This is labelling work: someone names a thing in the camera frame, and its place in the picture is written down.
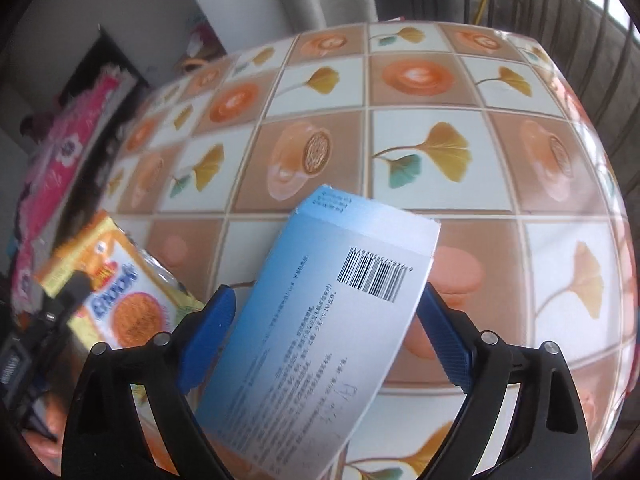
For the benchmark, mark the pink white cloth pile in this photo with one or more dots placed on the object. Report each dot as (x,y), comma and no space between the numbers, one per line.
(205,35)

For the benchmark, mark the yellow biscuit packet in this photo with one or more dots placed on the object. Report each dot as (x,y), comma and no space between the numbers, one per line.
(135,305)

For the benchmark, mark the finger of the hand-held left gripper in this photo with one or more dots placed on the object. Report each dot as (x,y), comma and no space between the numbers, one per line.
(80,287)

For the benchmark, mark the metal balcony railing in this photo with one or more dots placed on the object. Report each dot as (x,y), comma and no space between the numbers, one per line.
(622,75)

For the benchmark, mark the black bed headboard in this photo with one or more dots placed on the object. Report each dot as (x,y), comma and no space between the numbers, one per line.
(117,55)

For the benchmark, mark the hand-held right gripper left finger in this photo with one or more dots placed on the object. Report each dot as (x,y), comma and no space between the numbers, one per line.
(207,340)

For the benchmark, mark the light blue cardboard box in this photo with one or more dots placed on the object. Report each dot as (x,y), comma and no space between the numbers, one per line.
(325,335)

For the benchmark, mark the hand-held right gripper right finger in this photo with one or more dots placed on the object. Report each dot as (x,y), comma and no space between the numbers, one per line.
(445,340)

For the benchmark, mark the pink floral blanket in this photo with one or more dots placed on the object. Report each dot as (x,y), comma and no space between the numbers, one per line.
(65,160)

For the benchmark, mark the table with patterned tablecloth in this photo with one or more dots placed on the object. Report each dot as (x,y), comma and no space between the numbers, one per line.
(500,200)

